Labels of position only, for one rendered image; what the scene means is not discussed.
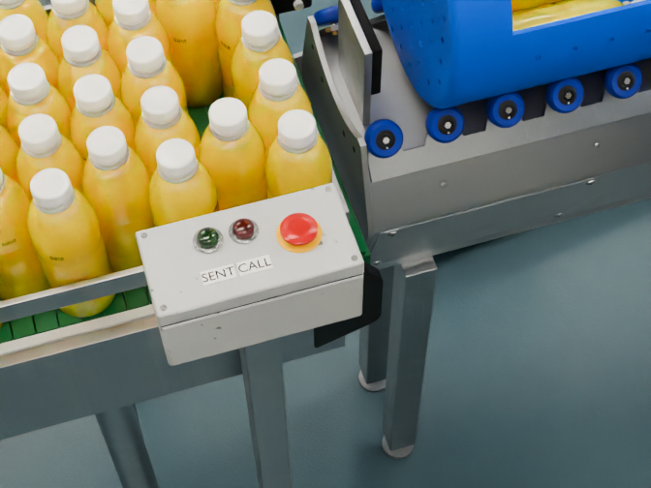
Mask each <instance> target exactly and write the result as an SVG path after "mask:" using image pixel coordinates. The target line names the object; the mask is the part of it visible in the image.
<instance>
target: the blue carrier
mask: <svg viewBox="0 0 651 488"><path fill-rule="evenodd" d="M382 4H383V8H384V12H385V16H386V20H387V26H388V29H389V32H390V35H391V38H392V41H393V44H394V46H395V49H396V52H397V54H398V57H399V59H400V62H401V64H402V66H403V69H404V71H405V73H406V75H407V77H408V79H409V81H410V82H411V83H412V85H413V86H414V88H415V89H416V91H417V92H418V94H419V95H420V96H421V98H422V99H423V100H424V101H425V102H427V103H428V104H429V105H431V106H432V107H435V108H447V107H455V106H459V105H463V104H467V103H471V102H474V101H478V100H482V99H486V98H490V97H495V96H499V95H503V94H507V93H511V92H514V91H518V90H522V89H526V88H530V87H535V86H539V85H543V84H547V83H550V82H554V81H558V80H562V79H566V78H570V77H575V76H582V75H586V74H590V73H594V72H597V71H601V70H605V69H609V68H613V67H618V66H622V65H626V64H630V63H634V62H637V61H641V60H645V59H649V58H651V0H644V1H640V2H635V3H632V4H628V5H624V6H619V7H615V8H611V9H607V10H602V11H598V12H594V13H591V14H586V15H579V16H575V17H570V18H566V19H562V20H558V21H554V22H549V23H546V24H542V25H538V26H533V27H529V28H525V29H521V30H516V31H512V0H382Z"/></svg>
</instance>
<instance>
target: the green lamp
mask: <svg viewBox="0 0 651 488"><path fill-rule="evenodd" d="M196 239H197V243H198V245H199V246H200V247H202V248H204V249H211V248H213V247H215V246H216V245H217V244H218V243H219V239H220V238H219V234H218V232H217V230H216V229H214V228H210V227H206V228H202V229H200V230H199V231H198V233H197V237H196Z"/></svg>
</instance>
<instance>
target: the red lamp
mask: <svg viewBox="0 0 651 488"><path fill-rule="evenodd" d="M254 233H255V226H254V224H253V222H252V221H251V220H249V219H247V218H240V219H238V220H236V221H235V222H234V223H233V225H232V234H233V235H234V237H236V238H238V239H242V240H244V239H248V238H250V237H252V236H253V235H254Z"/></svg>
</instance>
